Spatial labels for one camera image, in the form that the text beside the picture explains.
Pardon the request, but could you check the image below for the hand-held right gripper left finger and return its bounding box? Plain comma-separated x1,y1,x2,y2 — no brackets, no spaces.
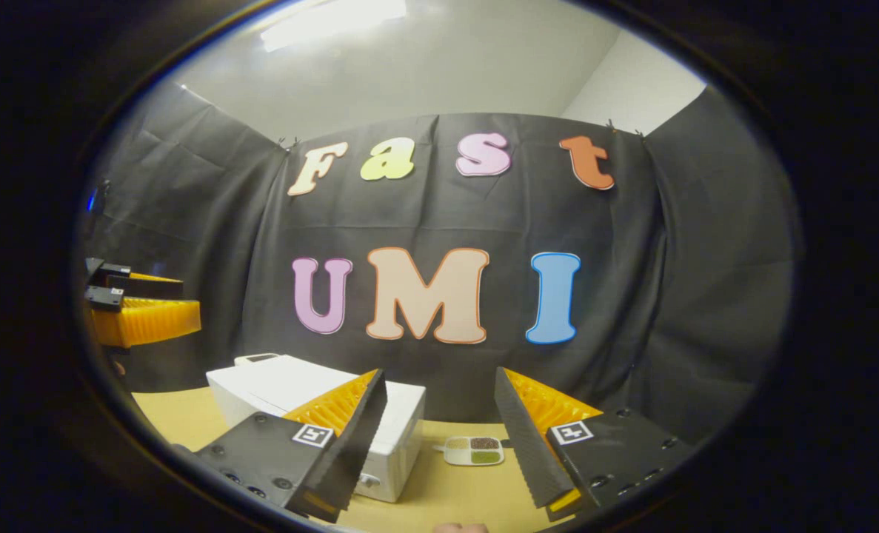
195,369,388,525

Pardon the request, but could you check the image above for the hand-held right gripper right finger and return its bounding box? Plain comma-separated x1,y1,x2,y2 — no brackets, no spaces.
495,366,695,523

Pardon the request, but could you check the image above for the white microwave oven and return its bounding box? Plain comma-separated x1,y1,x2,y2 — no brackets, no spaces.
206,354,427,504

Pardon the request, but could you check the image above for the white divided condiment dish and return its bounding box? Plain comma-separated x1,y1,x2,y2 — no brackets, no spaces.
433,435,507,467

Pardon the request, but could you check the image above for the black backdrop cloth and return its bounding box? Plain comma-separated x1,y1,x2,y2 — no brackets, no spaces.
80,81,803,445

